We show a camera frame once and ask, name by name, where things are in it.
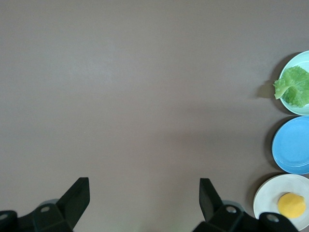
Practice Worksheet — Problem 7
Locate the yellow lemon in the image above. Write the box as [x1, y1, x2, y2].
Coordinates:
[277, 192, 306, 219]

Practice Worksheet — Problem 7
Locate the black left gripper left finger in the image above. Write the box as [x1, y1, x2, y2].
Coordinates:
[0, 177, 90, 232]

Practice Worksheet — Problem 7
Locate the blue round plate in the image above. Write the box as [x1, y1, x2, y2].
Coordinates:
[272, 116, 309, 175]

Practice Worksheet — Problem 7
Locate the beige round plate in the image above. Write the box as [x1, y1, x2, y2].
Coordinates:
[253, 174, 309, 232]

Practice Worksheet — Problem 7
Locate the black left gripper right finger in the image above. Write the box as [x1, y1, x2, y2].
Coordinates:
[193, 178, 299, 232]

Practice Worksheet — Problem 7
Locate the brown table cover sheet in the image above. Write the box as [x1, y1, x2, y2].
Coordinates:
[0, 0, 309, 232]

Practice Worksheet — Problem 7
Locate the light green round plate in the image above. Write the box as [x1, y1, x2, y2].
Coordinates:
[279, 50, 309, 116]

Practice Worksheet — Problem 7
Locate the green lettuce leaf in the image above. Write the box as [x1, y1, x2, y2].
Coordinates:
[272, 65, 309, 108]

